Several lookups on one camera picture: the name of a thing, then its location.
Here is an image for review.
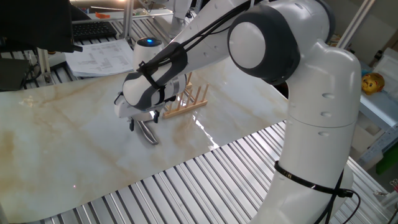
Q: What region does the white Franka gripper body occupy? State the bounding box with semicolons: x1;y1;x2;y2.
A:
113;90;166;119

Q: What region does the steel cleaver knife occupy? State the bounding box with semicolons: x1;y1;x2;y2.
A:
132;112;160;146

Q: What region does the wooden peg knife rack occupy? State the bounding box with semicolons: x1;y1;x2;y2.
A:
162;73;210;119

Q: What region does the stack of printed papers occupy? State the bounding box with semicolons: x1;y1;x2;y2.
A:
64;39;138;78

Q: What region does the marble pattern table mat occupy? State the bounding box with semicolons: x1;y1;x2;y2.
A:
0;51;300;224

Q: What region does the black computer keyboard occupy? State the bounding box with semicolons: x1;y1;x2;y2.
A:
72;21;118;42

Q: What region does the slotted aluminium monitor stand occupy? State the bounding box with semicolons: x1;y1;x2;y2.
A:
37;48;53;85

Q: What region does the black flat case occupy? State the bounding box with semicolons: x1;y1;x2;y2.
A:
0;57;30;93

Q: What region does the black computer monitor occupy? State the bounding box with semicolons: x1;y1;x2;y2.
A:
0;0;83;54

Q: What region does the beige cardboard box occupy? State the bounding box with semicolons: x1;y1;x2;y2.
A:
350;124;385;171

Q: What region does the golden piggy bank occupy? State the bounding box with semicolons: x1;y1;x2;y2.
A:
361;72;386;96

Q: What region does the grey metal shelf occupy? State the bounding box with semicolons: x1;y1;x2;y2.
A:
357;91;398;169

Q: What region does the green plastic object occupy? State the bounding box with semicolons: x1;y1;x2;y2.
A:
375;148;398;175

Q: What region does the white foam box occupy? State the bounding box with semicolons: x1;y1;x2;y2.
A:
372;47;398;102

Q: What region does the upright aluminium frame post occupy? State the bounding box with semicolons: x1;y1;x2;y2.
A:
122;0;135;41

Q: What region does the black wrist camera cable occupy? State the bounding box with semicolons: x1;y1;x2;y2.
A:
179;0;259;52

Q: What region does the black strap on arm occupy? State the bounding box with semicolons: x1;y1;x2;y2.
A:
274;160;355;199

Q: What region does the diagonal aluminium brace post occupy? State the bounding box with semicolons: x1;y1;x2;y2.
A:
336;0;376;50

